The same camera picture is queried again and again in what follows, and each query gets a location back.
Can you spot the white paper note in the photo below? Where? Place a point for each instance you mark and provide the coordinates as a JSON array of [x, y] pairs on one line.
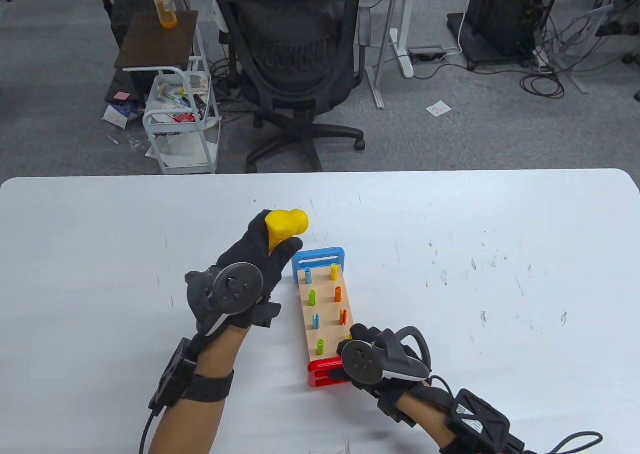
[[438, 108]]

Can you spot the grey metal frame bar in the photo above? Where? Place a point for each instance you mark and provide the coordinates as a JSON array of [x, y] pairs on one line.
[[376, 86]]

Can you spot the grey power strip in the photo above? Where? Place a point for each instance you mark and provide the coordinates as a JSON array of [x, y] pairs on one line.
[[425, 53]]

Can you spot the white desk leg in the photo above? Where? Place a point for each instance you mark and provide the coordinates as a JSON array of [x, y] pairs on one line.
[[402, 53]]

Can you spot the orange drink bottle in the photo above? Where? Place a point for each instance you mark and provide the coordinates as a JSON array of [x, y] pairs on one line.
[[165, 8]]

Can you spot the person's left forearm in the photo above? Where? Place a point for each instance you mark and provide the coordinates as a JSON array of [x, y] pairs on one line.
[[220, 349]]

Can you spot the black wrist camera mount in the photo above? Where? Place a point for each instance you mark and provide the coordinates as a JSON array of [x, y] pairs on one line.
[[475, 419], [170, 379]]

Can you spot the brown side table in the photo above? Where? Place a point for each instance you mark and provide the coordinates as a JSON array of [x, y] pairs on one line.
[[155, 43]]

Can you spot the yellow toy hammer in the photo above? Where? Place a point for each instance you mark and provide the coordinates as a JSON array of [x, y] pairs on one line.
[[285, 222]]

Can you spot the blue white box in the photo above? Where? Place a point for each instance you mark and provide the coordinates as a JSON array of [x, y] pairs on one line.
[[117, 116]]

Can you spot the white rolling cart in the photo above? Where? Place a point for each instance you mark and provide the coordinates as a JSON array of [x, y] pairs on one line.
[[165, 69]]

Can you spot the black hand controller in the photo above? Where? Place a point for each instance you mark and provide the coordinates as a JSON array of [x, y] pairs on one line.
[[362, 361], [237, 289]]

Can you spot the purple pen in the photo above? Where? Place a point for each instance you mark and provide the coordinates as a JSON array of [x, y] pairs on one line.
[[111, 138]]

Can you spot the person's right hand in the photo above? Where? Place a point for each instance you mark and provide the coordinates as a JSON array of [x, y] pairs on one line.
[[362, 333]]

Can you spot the person's left hand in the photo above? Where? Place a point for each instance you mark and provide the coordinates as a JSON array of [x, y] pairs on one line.
[[240, 254]]

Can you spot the white power strip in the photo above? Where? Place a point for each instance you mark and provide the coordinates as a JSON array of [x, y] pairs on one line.
[[542, 58]]

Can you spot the black mesh office chair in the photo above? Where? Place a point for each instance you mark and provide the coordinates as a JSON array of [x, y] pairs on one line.
[[295, 48]]

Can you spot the black equipment cabinet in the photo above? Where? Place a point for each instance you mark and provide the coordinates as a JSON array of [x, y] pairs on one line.
[[500, 13]]

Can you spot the wooden rainbow hammer bench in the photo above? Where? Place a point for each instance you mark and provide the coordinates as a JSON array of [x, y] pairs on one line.
[[327, 319]]

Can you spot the red packet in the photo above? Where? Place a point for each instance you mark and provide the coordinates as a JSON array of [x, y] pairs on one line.
[[182, 117]]

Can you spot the person's right forearm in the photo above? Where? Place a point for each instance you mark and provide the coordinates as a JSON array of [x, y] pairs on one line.
[[425, 414]]

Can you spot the pink sticky note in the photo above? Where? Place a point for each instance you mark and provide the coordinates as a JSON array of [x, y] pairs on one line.
[[121, 95]]

